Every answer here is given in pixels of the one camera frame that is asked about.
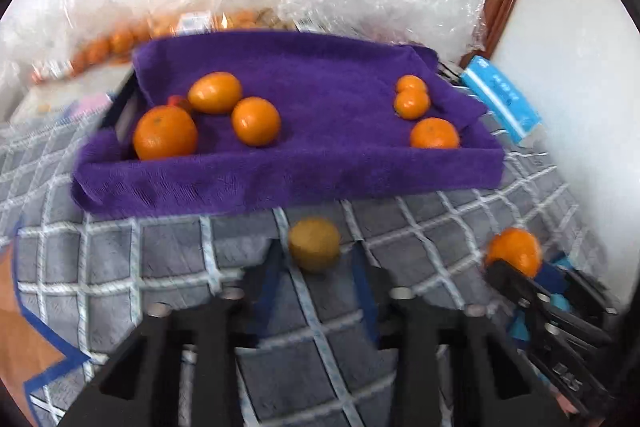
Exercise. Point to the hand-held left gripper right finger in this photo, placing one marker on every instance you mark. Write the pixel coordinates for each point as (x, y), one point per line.
(362, 292)

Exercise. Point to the blue tissue box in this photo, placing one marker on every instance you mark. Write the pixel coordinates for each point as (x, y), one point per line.
(500, 97)

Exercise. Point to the red cherry tomato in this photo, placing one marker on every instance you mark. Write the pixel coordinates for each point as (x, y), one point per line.
(177, 101)

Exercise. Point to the purple towel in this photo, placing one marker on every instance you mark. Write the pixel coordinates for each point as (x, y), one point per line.
(325, 107)

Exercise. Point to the grey checked star cloth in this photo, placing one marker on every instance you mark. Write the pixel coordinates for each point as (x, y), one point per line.
(425, 232)

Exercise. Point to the black tray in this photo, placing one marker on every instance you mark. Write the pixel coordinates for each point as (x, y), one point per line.
(117, 107)

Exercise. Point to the printed paper mat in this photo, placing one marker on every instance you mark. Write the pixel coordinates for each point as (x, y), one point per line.
(45, 99)

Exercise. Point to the medium orange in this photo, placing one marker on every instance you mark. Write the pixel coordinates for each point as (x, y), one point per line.
(256, 121)
(515, 247)

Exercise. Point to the clear plastic bag green label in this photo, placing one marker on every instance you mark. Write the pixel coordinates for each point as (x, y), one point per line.
(50, 7)

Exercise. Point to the large orange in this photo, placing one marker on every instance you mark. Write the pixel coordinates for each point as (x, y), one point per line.
(165, 132)

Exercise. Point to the oval yellow-orange tomato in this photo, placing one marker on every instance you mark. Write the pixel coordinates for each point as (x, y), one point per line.
(215, 93)

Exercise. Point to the small orange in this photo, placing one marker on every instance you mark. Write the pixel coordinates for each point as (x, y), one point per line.
(412, 104)
(411, 83)
(434, 133)

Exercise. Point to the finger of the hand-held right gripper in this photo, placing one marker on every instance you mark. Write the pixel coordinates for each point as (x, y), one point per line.
(552, 279)
(507, 279)

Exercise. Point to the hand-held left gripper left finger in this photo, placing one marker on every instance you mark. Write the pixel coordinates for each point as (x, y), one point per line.
(270, 277)

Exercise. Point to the pile of bagged oranges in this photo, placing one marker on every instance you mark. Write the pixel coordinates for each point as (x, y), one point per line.
(120, 42)

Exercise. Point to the yellow-green round tomato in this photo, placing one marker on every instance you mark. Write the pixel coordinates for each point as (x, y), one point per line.
(314, 244)

